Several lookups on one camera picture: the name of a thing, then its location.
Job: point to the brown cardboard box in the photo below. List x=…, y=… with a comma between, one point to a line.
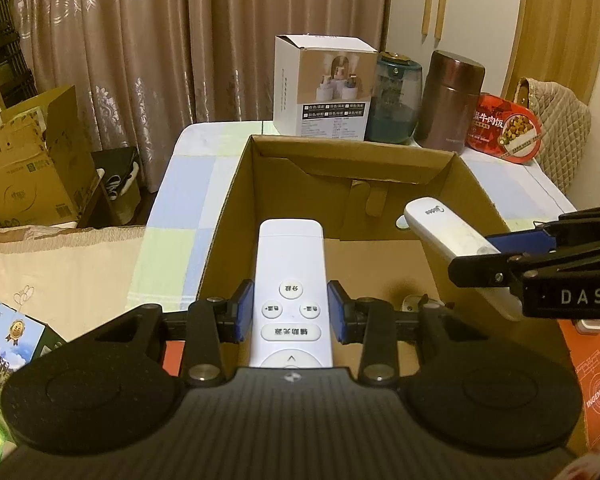
x=370, y=260

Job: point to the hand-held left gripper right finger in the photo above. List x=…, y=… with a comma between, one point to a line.
x=336, y=310

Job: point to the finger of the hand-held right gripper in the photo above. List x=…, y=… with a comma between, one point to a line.
x=480, y=271
x=520, y=242

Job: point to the white remote control with buttons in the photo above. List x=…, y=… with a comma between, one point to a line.
x=290, y=250

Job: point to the beige embroidered blanket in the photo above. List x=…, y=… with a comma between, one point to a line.
x=55, y=270

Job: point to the white wardrobe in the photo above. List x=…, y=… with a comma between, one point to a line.
x=480, y=10

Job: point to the beige patterned curtain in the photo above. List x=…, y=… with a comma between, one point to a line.
x=155, y=35

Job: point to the red white patterned clothing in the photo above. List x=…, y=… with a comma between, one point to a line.
x=595, y=470

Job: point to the dark green glass jar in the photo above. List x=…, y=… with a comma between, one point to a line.
x=395, y=105

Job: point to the dark storage bin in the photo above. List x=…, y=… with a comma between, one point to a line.
x=125, y=160

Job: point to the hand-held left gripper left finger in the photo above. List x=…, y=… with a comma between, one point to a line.
x=245, y=310

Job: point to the brown metal canister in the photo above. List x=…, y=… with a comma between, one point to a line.
x=447, y=105

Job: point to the white product box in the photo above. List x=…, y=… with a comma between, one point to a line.
x=325, y=90

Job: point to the printed milk carton box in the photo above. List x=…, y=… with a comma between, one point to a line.
x=10, y=340

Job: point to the black folding rack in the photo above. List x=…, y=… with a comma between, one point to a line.
x=5, y=35

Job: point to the brown printed carton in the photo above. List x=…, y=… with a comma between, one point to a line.
x=35, y=170

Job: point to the plain white remote control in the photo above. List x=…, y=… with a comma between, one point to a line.
x=445, y=230

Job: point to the red oval food package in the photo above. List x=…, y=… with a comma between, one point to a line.
x=500, y=130

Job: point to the wooden door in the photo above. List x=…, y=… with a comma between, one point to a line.
x=565, y=20

